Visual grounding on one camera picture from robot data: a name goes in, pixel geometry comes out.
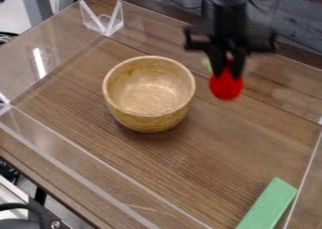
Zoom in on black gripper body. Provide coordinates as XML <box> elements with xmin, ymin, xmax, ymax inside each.
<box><xmin>183</xmin><ymin>3</ymin><xmax>277</xmax><ymax>53</ymax></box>

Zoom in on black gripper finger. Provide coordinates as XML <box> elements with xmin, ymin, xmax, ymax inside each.
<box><xmin>230</xmin><ymin>48</ymin><xmax>247</xmax><ymax>79</ymax></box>
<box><xmin>206</xmin><ymin>47</ymin><xmax>226</xmax><ymax>76</ymax></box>

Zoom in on red plush fruit green stem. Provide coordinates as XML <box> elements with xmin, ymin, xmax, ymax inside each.
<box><xmin>203</xmin><ymin>57</ymin><xmax>245</xmax><ymax>101</ymax></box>

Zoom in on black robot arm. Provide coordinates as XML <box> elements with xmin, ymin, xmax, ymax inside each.
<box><xmin>183</xmin><ymin>0</ymin><xmax>277</xmax><ymax>80</ymax></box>

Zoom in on wooden bowl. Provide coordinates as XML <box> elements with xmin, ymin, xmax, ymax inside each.
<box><xmin>102</xmin><ymin>56</ymin><xmax>196</xmax><ymax>133</ymax></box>

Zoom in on green rectangular block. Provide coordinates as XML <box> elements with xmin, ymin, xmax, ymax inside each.
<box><xmin>235</xmin><ymin>177</ymin><xmax>297</xmax><ymax>229</ymax></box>

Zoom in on black equipment bottom left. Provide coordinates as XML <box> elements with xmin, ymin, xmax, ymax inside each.
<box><xmin>0</xmin><ymin>203</ymin><xmax>74</xmax><ymax>229</ymax></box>

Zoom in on clear acrylic enclosure wall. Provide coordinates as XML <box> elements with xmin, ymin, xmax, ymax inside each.
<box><xmin>0</xmin><ymin>5</ymin><xmax>322</xmax><ymax>229</ymax></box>

